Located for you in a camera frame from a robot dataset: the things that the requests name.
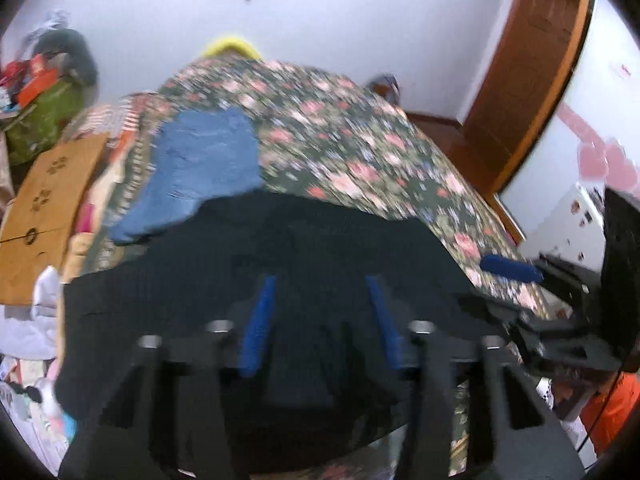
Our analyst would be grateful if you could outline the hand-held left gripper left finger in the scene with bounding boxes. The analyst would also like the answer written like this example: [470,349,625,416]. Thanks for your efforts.
[57,275,278,480]

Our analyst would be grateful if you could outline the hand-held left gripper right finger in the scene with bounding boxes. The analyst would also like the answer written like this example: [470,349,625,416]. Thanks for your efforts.
[365,275,586,480]

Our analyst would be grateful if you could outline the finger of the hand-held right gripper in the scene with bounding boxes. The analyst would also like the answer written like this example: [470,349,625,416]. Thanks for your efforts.
[479,254,602,302]
[457,292,548,342]

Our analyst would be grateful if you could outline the black pants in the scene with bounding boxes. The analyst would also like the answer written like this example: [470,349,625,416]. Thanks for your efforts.
[52,192,481,476]

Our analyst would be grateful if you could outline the white appliance with stickers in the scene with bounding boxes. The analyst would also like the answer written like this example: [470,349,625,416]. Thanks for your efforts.
[517,182,608,271]

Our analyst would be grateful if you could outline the blue denim shorts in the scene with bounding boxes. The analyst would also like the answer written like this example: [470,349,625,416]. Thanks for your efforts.
[107,107,263,246]

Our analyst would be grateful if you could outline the white wardrobe door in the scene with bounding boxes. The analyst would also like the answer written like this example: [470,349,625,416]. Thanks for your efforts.
[500,0,640,251]

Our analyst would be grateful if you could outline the floral bed blanket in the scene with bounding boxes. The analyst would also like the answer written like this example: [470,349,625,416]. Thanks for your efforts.
[60,55,561,480]

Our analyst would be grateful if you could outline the wooden door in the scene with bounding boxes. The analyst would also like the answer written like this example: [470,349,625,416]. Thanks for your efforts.
[462,0,596,196]

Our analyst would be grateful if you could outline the white cloth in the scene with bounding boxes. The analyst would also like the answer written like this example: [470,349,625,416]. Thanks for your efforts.
[0,265,63,361]

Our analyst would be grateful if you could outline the brown cardboard box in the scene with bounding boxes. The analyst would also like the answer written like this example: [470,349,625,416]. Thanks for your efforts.
[0,134,110,307]

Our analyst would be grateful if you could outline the colourful clothes pile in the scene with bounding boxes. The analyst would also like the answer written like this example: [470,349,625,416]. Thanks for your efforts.
[0,355,76,471]

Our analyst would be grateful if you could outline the striped cloth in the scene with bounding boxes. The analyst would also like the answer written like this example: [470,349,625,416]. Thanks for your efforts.
[75,92,161,136]

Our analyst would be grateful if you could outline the yellow foam tube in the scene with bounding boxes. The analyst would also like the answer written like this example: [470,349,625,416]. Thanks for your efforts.
[202,34,263,61]

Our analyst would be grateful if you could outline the green storage box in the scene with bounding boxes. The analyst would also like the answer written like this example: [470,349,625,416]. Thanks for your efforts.
[2,80,86,166]

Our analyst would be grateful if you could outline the orange box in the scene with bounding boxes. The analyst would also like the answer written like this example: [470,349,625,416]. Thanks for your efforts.
[17,67,58,108]

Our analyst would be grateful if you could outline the red bag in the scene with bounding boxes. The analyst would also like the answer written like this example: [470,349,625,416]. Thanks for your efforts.
[0,60,26,92]

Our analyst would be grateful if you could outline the white clothes pile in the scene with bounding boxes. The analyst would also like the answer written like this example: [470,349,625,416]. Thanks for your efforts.
[22,10,71,41]

